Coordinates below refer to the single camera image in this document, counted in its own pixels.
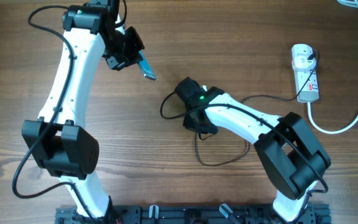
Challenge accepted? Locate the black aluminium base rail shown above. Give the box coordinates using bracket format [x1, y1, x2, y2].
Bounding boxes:
[54, 203, 332, 224]

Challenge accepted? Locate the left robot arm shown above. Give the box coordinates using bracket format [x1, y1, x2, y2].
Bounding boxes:
[22, 1, 155, 223]

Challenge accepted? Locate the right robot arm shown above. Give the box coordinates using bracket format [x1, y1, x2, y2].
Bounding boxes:
[174, 77, 331, 222]

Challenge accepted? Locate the black left camera cable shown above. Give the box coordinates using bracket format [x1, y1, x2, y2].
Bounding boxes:
[11, 0, 129, 224]

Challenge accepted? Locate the white power strip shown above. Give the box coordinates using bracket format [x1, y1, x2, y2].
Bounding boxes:
[291, 44, 319, 103]

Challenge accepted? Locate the blue screen Galaxy smartphone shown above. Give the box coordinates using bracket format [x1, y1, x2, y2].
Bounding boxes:
[137, 51, 157, 80]

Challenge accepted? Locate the white charger plug adapter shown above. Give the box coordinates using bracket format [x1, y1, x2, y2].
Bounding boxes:
[291, 55, 316, 72]

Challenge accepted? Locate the black USB charging cable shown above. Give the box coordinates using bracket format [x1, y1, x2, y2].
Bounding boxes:
[193, 49, 320, 167]

